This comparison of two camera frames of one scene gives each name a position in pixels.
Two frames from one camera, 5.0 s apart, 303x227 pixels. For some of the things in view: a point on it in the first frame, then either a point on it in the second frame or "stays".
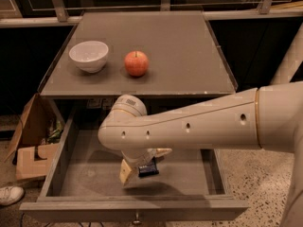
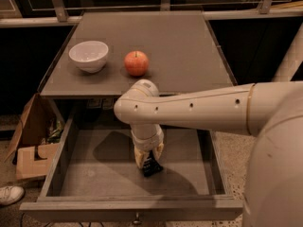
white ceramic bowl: x=89 y=56 stays
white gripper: x=141 y=162 -> x=148 y=143
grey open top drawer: x=82 y=182 stays
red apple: x=136 y=63 stays
